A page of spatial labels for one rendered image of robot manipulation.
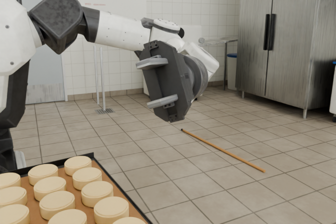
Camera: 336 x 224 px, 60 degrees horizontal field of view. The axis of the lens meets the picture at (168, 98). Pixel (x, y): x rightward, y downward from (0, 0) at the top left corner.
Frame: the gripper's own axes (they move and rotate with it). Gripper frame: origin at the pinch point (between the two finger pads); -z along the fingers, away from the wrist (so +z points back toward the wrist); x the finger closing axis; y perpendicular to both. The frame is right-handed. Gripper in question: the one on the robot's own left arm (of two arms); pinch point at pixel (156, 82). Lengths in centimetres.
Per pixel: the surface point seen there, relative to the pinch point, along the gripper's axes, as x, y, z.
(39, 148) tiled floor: -21, -208, 194
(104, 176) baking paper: -13.7, -17.9, 8.3
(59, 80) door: 63, -285, 354
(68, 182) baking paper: -12.6, -22.8, 4.5
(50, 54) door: 104, -278, 343
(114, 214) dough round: -16.0, -9.7, -3.9
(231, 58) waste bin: 27, -30, 522
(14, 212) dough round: -12.1, -22.7, -7.7
